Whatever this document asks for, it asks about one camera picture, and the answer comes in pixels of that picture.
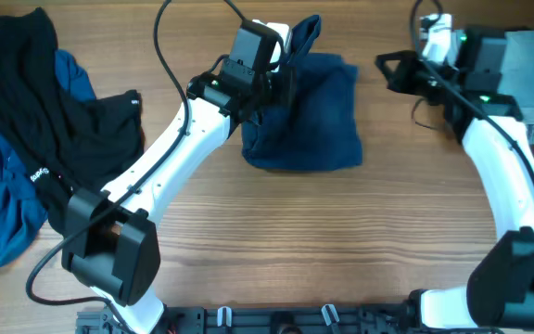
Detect navy blue shorts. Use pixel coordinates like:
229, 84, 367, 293
241, 15, 363, 173

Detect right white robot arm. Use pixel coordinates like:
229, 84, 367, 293
375, 26, 534, 330

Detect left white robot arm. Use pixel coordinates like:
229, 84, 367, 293
62, 19, 292, 333

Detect folded light blue jeans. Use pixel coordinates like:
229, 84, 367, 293
498, 28, 534, 146

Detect black garment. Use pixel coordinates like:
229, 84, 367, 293
0, 7, 144, 234

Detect teal blue garment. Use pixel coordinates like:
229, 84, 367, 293
0, 48, 97, 274

